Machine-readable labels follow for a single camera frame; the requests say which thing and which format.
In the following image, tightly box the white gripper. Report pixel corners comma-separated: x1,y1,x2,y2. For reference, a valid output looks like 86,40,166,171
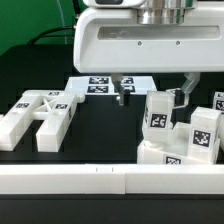
73,6,224,109

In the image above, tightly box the white chair seat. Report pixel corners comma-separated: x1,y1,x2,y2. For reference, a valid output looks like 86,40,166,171
137,122,211,165

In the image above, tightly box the white tagged cube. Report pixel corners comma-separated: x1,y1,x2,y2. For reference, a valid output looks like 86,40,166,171
167,88,184,105

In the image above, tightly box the white tagged block right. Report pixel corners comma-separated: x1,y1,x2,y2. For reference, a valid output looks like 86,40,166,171
213,92,224,113

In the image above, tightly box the white marker base plate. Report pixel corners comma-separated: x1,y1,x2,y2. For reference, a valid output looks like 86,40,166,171
65,76,157,95

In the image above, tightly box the white chair back frame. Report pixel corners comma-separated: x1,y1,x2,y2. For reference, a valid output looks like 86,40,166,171
0,90,85,152

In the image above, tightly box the black cable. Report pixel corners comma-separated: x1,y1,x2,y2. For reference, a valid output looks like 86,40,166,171
27,27,78,46

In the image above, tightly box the white front rail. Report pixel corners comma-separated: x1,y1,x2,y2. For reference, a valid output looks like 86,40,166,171
0,164,224,194

